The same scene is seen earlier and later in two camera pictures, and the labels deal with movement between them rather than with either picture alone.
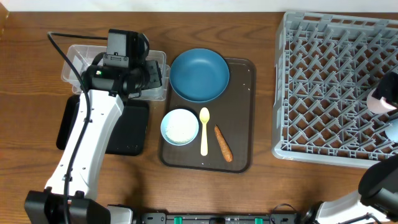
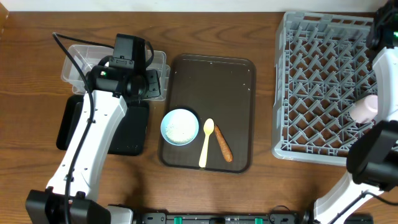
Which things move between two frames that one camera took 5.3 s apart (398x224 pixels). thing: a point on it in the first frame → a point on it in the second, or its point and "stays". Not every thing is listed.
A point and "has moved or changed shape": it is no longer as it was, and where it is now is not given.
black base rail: (274, 218) stays
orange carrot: (227, 152) stays
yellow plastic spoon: (204, 116) → (208, 127)
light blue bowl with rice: (180, 127) stays
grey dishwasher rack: (324, 66) stays
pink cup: (376, 105) has moved or changed shape
